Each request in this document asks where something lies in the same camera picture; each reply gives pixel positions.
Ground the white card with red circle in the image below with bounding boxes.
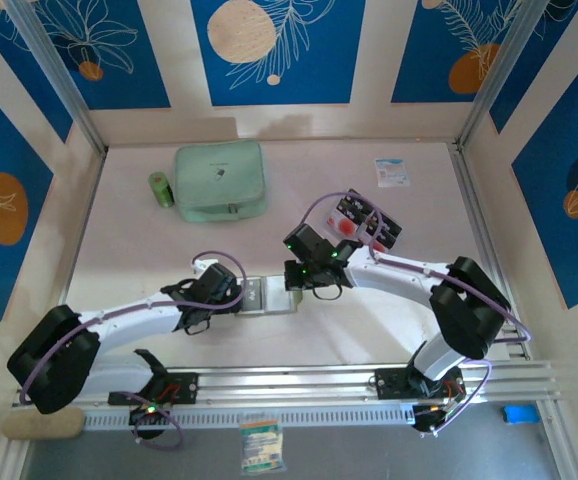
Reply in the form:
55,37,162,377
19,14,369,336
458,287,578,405
321,197,365,241
361,232,390,254

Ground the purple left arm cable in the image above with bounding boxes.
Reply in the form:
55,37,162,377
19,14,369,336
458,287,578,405
21,251,248,451

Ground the green white sachet packet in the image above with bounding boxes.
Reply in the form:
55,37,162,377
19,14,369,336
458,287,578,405
238,418,285,475

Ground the white slotted cable duct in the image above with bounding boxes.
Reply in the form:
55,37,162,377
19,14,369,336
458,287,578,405
82,403,418,431

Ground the blue plastic object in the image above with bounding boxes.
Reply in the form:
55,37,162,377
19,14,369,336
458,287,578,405
502,403,540,426

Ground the mint green zip pouch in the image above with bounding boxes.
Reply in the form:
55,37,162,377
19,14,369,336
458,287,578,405
173,139,269,224

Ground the grey credit card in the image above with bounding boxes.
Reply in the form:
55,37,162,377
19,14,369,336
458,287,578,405
243,277,267,314

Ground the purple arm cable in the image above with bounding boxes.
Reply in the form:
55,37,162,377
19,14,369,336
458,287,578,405
21,251,248,451
301,192,530,436

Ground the white blue surgical mask packet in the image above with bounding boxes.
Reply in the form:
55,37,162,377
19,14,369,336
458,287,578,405
373,157,413,189

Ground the green card holder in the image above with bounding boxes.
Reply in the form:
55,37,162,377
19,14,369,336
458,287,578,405
233,274,306,317

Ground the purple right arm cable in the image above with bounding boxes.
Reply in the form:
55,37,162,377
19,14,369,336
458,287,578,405
301,192,530,436

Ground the green cylindrical can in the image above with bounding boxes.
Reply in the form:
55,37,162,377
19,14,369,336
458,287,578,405
147,171,176,209

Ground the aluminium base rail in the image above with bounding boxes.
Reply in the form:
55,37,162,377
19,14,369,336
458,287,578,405
12,359,563,409

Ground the aluminium frame post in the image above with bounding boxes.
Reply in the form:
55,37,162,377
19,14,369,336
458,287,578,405
454,0,553,151
4,0,109,157

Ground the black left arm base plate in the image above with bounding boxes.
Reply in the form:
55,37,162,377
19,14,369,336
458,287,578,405
107,372,200,407

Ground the beige foam block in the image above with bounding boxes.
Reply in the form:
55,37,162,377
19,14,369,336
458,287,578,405
2,407,86,441

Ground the aluminium table side rail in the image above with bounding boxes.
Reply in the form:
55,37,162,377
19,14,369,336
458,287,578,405
449,142,531,362

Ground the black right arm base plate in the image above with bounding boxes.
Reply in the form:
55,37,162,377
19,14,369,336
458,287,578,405
374,367,465,401

